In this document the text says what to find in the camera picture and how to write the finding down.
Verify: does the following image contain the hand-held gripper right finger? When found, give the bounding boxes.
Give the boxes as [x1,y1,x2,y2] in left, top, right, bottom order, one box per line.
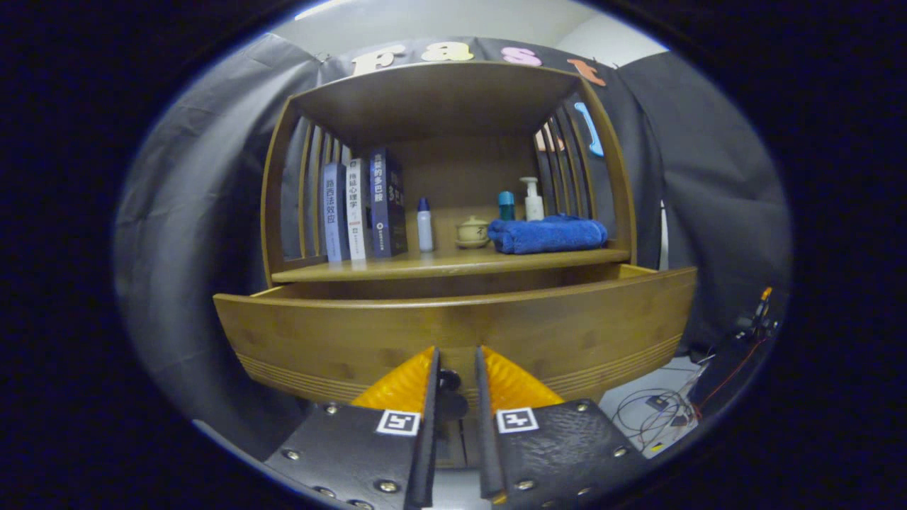
[473,345,649,507]

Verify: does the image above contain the folded blue towel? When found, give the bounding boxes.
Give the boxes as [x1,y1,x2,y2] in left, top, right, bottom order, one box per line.
[488,214,609,255]

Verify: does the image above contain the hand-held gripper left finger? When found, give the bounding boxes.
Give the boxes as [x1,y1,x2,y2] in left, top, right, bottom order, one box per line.
[264,346,441,510]

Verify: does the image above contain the wooden drawer with black knob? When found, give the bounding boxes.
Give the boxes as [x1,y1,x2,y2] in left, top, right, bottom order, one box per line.
[213,263,699,426]

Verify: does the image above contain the white pump bottle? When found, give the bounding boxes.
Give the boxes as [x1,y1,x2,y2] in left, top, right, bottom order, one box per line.
[519,176,545,221]

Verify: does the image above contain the white book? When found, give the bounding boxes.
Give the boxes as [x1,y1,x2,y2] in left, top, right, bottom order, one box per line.
[345,158,373,261]

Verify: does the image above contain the dark blue book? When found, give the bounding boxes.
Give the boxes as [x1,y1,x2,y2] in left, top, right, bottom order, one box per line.
[368,147,409,259]

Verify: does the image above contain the tangled thin cables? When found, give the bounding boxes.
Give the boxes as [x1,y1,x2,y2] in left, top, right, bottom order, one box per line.
[613,386,699,454]

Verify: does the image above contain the black device with orange tip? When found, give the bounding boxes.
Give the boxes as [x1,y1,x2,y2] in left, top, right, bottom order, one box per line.
[691,287,780,419]

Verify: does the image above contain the light blue book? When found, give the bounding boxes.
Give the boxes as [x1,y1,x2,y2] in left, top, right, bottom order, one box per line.
[321,163,351,263]

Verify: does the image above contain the wooden countertop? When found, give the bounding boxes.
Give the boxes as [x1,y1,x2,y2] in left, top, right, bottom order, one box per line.
[271,244,631,284]

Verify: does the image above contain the beige lidded teacup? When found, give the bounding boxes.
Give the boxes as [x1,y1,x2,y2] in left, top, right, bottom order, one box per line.
[456,215,491,249]

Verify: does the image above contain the wooden cabinet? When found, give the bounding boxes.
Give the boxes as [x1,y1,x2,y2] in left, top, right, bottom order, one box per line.
[259,60,638,470]

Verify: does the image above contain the white bottle with blue cap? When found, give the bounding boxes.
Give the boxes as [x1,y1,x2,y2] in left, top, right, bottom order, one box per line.
[417,198,434,253]

